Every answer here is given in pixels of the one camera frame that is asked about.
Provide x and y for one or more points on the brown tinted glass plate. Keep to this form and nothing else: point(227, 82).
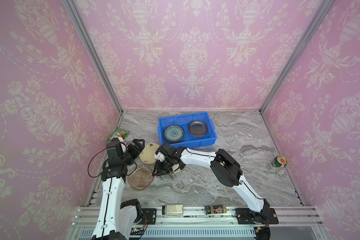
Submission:
point(141, 178)

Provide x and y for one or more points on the green tin can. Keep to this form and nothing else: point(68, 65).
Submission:
point(277, 164)

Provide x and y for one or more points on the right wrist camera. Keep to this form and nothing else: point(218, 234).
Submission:
point(159, 156)

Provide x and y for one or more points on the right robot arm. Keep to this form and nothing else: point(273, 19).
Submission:
point(226, 169)

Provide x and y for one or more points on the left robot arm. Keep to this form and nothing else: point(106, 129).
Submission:
point(116, 218)

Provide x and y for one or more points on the aluminium front rail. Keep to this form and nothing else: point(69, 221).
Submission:
point(295, 223)

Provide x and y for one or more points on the white jar on rail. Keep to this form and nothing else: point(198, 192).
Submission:
point(173, 210)

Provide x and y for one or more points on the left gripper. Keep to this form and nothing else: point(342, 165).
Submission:
point(135, 151)

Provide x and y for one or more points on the blue patterned ceramic plate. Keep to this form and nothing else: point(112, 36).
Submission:
point(174, 133)

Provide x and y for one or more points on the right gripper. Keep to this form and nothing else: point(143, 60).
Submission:
point(164, 163)

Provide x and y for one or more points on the amber glass plate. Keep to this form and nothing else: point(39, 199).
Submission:
point(197, 128)

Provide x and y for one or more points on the white plate black accent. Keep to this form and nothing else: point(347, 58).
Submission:
point(176, 168)

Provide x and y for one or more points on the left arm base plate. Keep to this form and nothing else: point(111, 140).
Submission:
point(148, 216)

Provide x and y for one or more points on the blue plastic bin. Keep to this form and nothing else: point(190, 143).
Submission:
point(189, 141)

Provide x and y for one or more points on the green snack packet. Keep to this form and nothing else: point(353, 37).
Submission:
point(119, 133)

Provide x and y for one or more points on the cream round plate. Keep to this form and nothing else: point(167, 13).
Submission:
point(147, 155)

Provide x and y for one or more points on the dark spice jar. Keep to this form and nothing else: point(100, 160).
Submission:
point(215, 209)

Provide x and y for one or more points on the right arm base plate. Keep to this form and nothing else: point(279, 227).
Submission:
point(247, 217)

